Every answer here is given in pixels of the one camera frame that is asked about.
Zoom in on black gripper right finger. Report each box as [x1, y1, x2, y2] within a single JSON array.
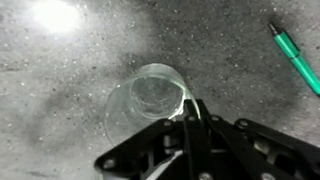
[[197, 99, 320, 180]]

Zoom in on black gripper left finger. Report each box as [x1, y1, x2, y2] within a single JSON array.
[[94, 99, 204, 180]]

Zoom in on green pen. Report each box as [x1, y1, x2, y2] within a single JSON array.
[[268, 22, 320, 96]]

